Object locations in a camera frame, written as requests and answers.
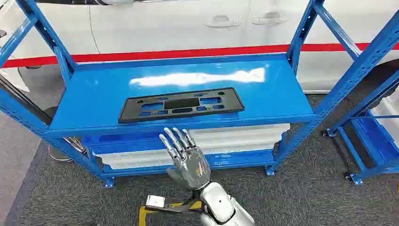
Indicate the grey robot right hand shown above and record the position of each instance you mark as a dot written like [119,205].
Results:
[191,165]

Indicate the black plastic plate with cutouts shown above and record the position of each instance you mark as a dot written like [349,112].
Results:
[231,104]

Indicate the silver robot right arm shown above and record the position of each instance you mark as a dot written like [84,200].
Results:
[221,206]

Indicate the white plastic tray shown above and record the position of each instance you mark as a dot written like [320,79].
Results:
[137,160]
[249,132]

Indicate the large blue metal shelf rack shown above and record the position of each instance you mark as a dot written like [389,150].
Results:
[93,103]

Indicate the stool with chrome round base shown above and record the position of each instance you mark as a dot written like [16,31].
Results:
[59,156]

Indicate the white car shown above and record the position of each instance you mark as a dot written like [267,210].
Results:
[162,28]

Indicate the small blue metal shelf rack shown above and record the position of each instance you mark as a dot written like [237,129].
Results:
[374,146]

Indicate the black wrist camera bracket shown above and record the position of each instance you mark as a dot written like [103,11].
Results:
[180,208]

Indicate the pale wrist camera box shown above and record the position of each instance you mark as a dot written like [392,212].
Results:
[155,201]

